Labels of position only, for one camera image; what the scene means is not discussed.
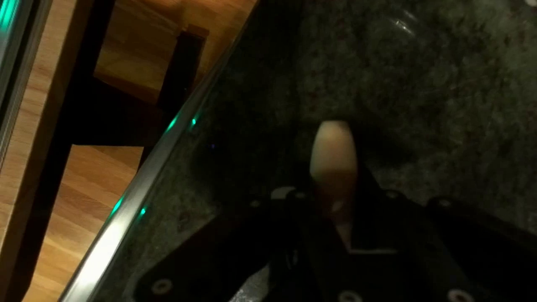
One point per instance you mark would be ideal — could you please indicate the wooden rolling pin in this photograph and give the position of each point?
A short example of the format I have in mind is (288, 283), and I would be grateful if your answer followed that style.
(335, 156)

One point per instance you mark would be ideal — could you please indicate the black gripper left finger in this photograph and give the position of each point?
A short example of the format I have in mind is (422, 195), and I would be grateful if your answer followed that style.
(253, 252)

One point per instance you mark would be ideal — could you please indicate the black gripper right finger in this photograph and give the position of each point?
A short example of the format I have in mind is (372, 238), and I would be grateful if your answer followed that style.
(426, 245)

